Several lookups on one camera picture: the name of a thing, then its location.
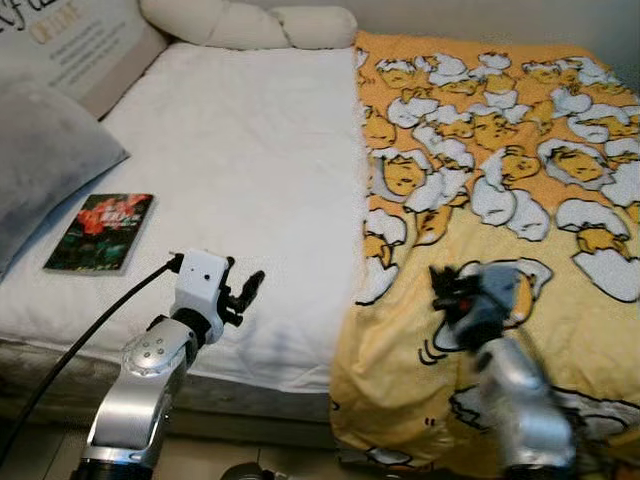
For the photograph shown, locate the yellow cartoon egg duvet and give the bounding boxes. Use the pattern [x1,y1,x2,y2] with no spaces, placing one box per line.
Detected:
[328,30,640,474]

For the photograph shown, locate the dark book with red cover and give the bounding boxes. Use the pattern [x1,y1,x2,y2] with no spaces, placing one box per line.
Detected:
[43,193,157,275]

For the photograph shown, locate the grey bed base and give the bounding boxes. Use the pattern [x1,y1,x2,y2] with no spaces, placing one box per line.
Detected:
[0,335,342,447]

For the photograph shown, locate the white bed mattress sheet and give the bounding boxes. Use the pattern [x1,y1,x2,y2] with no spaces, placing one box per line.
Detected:
[0,42,372,394]

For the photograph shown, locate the dark left robot foot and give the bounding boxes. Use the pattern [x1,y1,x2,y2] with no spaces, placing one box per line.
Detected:
[220,462,264,480]

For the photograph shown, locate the grey square pillow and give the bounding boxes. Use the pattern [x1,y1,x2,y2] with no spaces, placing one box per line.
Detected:
[0,75,132,282]

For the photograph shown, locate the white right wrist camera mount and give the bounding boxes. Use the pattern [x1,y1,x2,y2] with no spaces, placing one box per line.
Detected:
[455,262,527,347]

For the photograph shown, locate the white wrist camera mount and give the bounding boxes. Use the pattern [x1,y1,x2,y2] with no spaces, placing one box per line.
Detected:
[170,250,234,337]
[455,262,527,347]

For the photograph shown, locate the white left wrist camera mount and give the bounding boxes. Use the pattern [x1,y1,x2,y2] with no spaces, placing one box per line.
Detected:
[170,250,234,337]

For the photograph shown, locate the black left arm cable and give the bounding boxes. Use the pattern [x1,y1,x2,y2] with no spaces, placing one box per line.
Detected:
[0,255,184,467]

